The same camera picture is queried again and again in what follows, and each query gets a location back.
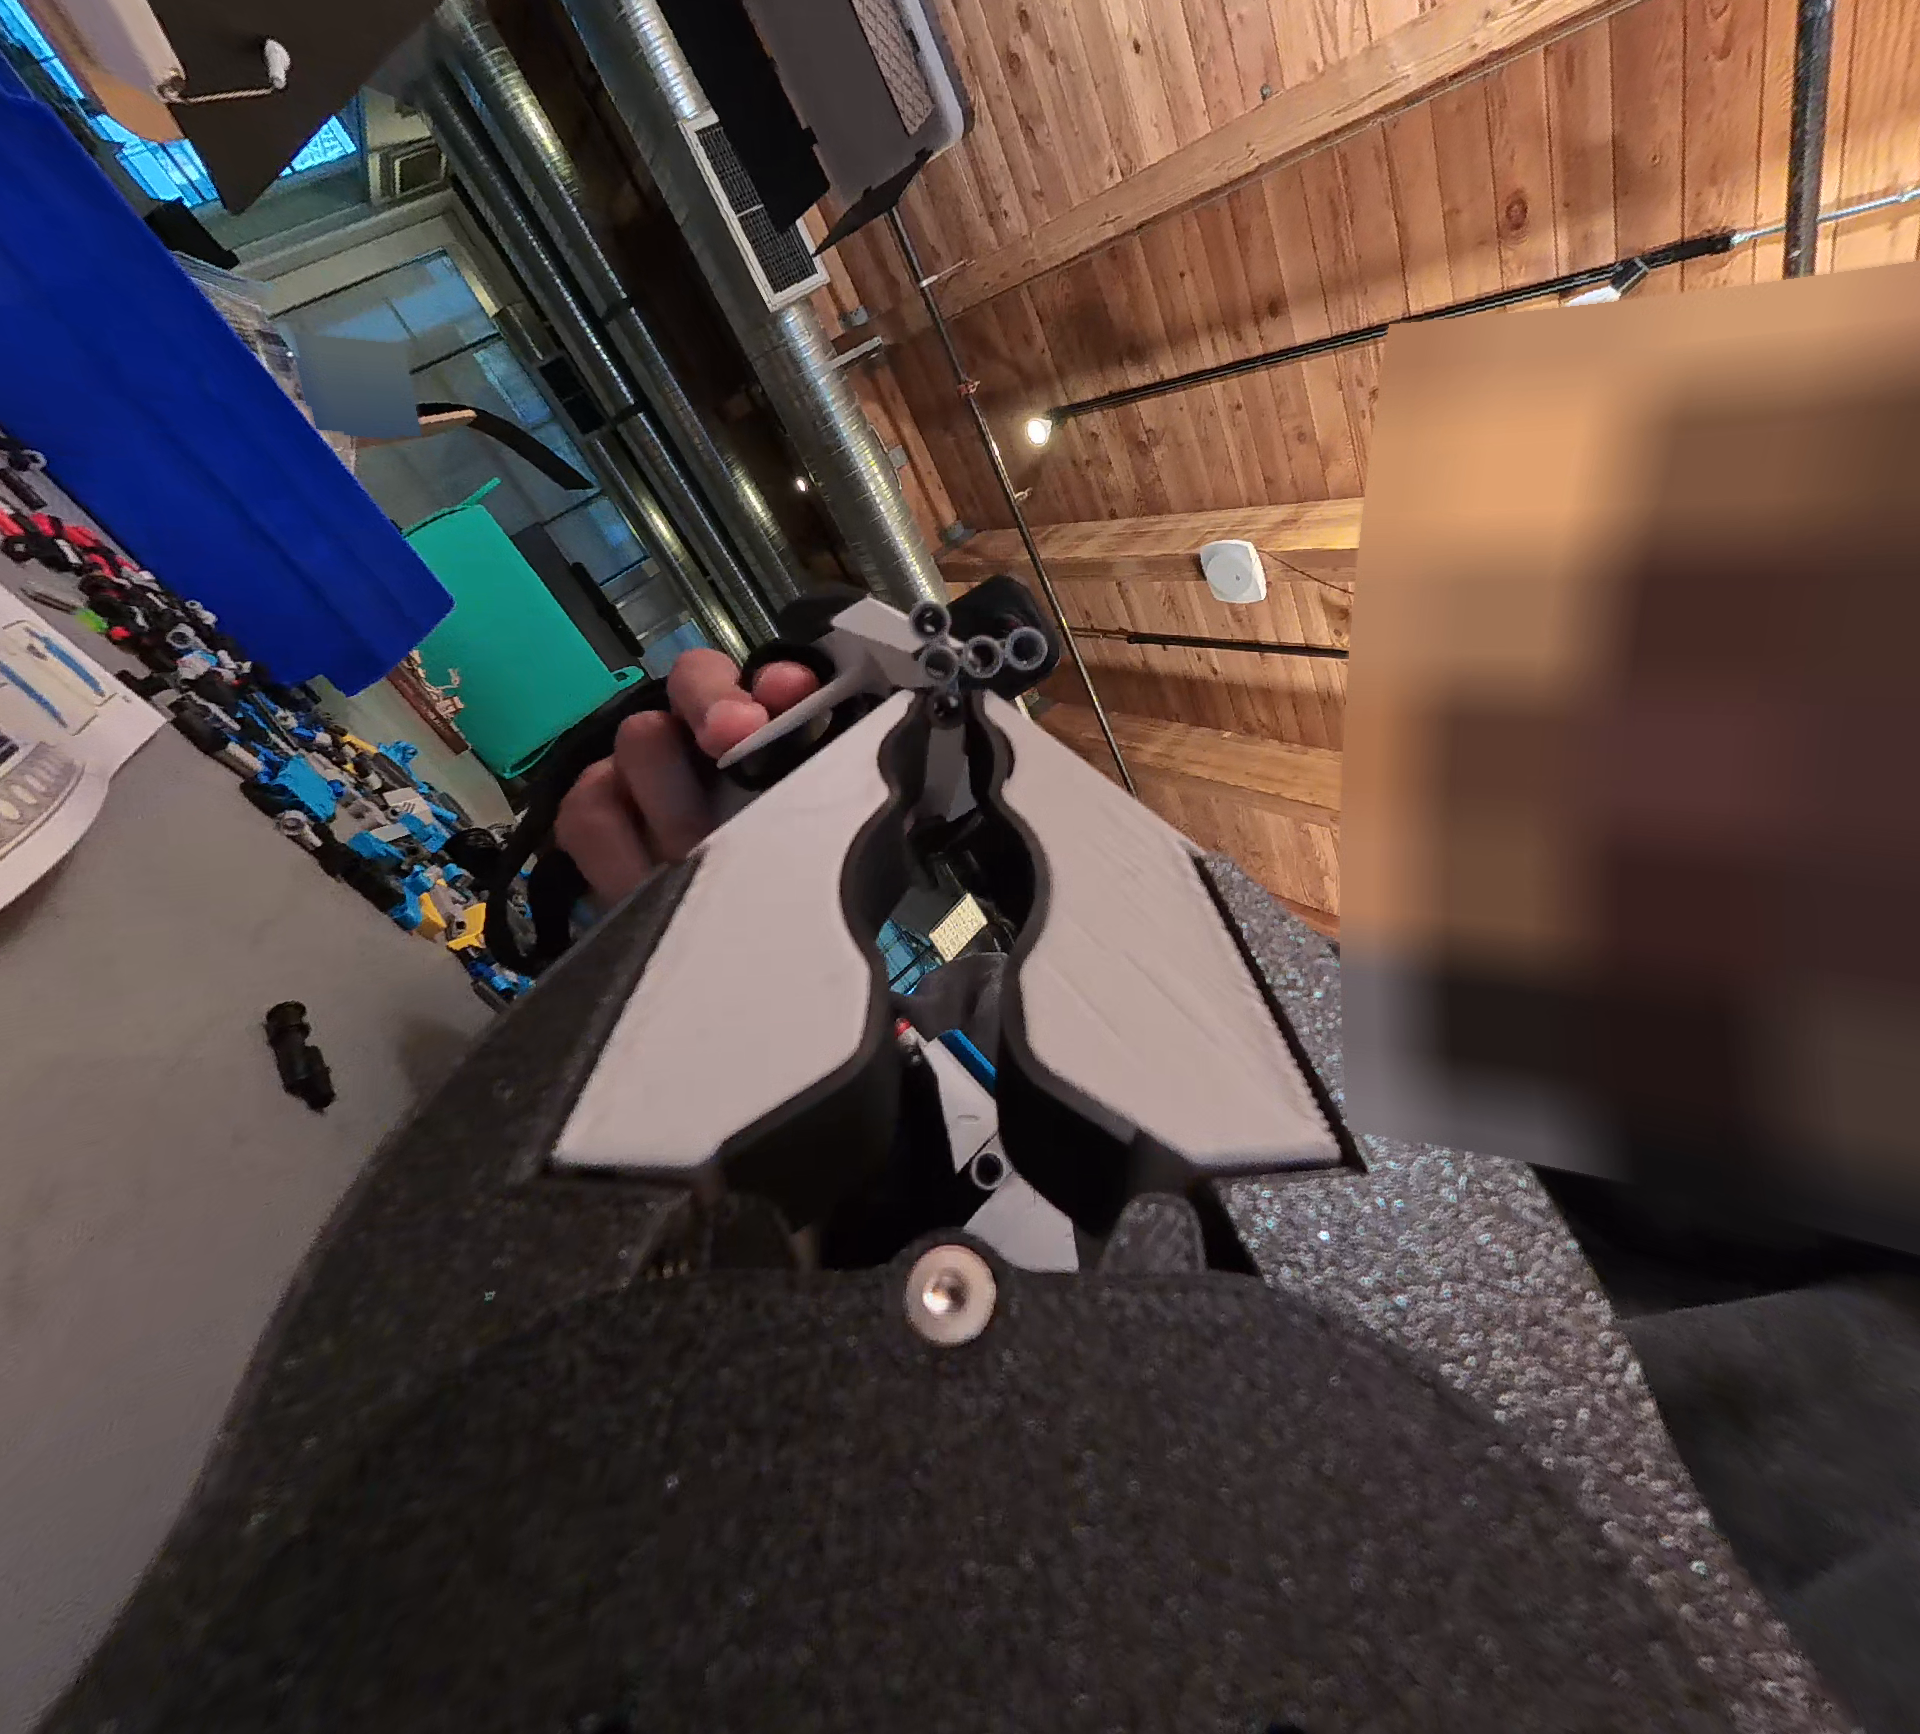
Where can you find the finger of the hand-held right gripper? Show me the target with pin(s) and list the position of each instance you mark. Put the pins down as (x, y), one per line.
(866, 637)

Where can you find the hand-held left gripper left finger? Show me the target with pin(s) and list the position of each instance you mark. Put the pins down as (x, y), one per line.
(721, 999)

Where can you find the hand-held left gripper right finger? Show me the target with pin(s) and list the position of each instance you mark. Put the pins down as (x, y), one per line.
(1171, 999)

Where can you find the grey beam with holes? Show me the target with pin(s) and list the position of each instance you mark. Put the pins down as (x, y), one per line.
(983, 654)

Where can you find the long black pin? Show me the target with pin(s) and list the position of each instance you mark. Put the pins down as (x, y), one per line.
(300, 1053)

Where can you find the pile of building block parts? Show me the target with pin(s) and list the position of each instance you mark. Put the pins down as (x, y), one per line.
(300, 775)

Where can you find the building instruction booklet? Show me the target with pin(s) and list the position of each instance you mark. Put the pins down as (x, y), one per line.
(60, 745)

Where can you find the grey desk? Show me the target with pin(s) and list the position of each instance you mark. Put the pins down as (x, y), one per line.
(150, 1238)

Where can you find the person's right hand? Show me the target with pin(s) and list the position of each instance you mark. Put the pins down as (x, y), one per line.
(660, 788)

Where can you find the teal green panel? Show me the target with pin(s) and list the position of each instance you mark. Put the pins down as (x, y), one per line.
(511, 639)

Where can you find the round white ceiling sensor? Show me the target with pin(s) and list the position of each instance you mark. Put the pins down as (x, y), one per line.
(1232, 573)

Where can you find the white air vent grille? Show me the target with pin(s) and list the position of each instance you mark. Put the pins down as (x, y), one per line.
(758, 218)

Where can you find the blue plastic bin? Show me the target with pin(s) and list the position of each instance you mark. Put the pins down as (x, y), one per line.
(180, 415)

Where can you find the silver ventilation duct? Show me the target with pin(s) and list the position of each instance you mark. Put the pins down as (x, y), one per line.
(810, 415)

